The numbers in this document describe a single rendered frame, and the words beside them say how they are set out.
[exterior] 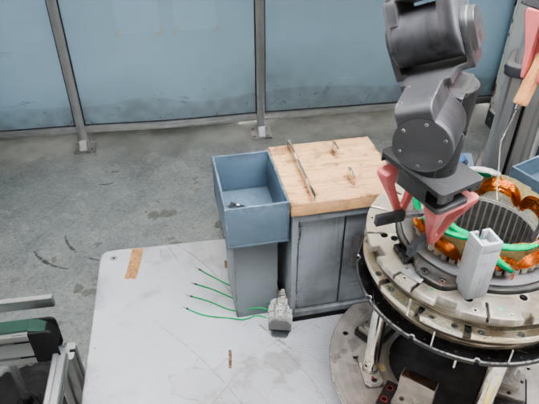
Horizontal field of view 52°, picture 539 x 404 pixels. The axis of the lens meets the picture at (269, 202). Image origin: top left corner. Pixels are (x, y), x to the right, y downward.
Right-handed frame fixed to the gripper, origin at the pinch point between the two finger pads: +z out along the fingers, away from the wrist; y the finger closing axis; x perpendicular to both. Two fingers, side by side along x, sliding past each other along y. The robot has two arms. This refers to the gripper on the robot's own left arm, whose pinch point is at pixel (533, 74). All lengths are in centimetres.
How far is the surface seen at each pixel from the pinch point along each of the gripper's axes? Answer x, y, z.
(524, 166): 36.2, -4.6, 17.4
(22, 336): -26, -58, 76
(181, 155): 125, -189, 110
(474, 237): -6.6, 4.3, 18.7
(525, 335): 0.0, 13.6, 28.8
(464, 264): -4.9, 4.4, 23.0
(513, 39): 245, -89, 2
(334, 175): 9.5, -25.7, 27.5
